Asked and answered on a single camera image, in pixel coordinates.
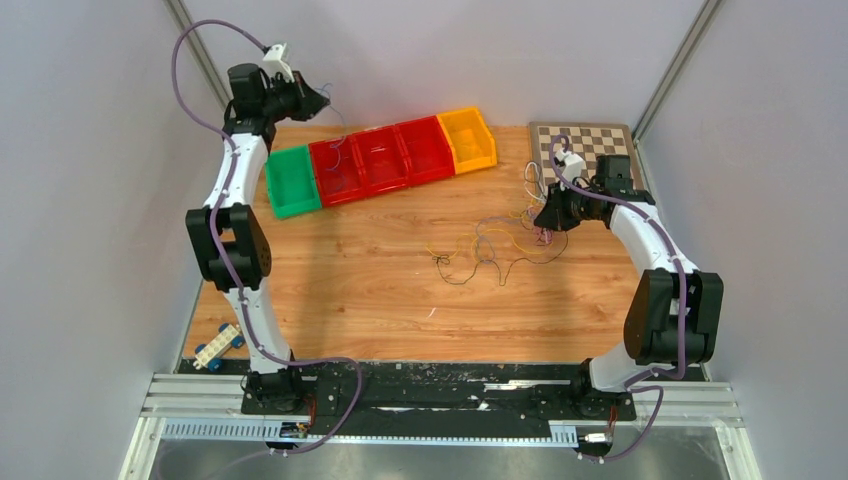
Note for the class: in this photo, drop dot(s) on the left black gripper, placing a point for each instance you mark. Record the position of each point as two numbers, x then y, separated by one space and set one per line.
307 102

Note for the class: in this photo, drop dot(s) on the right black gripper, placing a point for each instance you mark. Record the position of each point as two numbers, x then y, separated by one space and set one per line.
550 219

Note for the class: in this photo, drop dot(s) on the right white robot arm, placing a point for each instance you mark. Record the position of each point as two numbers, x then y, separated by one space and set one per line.
673 319

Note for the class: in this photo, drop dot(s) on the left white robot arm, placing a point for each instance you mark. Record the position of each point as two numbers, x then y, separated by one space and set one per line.
227 239

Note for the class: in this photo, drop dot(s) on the green plastic bin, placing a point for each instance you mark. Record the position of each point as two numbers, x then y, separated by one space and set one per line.
291 184

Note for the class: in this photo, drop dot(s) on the left red plastic bin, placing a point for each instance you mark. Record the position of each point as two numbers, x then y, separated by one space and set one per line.
337 172

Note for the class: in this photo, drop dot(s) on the red plastic bin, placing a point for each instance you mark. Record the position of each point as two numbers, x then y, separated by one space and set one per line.
337 172
383 160
430 155

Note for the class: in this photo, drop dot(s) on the middle red plastic bin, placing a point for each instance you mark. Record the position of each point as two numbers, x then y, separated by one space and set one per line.
383 160

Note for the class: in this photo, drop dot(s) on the wooden chessboard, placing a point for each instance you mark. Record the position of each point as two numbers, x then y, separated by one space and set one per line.
589 140

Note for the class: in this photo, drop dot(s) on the yellow plastic bin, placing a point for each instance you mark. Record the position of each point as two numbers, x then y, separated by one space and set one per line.
471 141

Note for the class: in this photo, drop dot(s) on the right red plastic bin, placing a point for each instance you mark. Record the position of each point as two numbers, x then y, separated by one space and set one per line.
430 155

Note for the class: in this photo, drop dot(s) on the white blue toy car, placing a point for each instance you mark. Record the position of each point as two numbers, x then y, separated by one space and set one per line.
208 356

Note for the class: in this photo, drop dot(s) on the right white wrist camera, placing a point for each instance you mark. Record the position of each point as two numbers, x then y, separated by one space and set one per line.
567 166

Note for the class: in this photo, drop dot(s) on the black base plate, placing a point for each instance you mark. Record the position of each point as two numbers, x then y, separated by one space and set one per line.
437 397

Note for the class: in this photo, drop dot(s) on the aluminium frame rail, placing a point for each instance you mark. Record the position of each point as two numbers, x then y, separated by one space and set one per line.
193 406

